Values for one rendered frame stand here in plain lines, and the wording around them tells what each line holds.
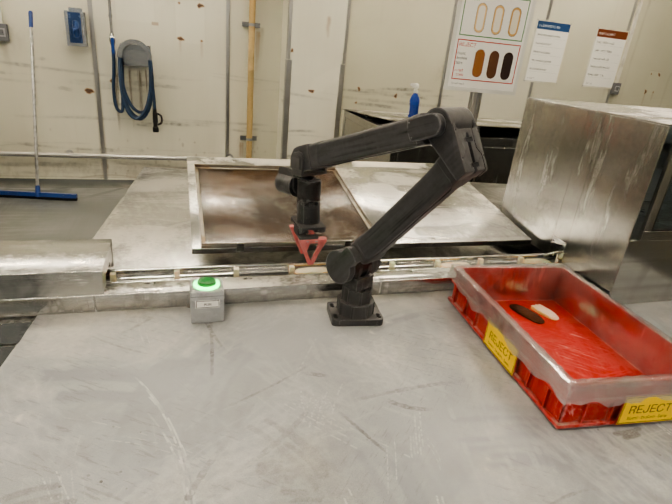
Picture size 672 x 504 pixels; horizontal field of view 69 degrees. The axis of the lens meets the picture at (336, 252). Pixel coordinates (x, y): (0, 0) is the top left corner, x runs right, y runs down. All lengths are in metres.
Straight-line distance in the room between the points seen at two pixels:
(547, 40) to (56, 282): 5.59
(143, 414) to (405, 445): 0.43
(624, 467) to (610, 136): 0.86
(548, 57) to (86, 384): 5.74
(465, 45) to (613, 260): 1.09
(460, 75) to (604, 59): 4.58
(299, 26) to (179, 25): 1.03
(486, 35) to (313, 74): 2.67
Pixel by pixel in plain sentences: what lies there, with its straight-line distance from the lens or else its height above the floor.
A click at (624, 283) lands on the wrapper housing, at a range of 1.51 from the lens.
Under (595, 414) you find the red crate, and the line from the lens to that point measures 1.01.
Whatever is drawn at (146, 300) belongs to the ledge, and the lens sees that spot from 1.15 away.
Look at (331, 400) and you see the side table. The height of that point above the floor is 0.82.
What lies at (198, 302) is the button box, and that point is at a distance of 1.07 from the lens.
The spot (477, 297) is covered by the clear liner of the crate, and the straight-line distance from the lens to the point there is 1.14.
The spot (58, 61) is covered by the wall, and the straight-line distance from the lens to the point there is 4.90.
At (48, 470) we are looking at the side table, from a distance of 0.84.
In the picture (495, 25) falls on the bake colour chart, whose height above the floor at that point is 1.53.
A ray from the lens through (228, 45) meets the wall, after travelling 4.82.
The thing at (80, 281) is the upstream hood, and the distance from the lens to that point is 1.15.
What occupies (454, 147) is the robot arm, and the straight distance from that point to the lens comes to 0.85.
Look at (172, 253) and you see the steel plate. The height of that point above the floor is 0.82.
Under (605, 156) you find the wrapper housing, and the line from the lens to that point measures 1.51.
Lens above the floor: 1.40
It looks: 23 degrees down
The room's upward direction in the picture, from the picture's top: 6 degrees clockwise
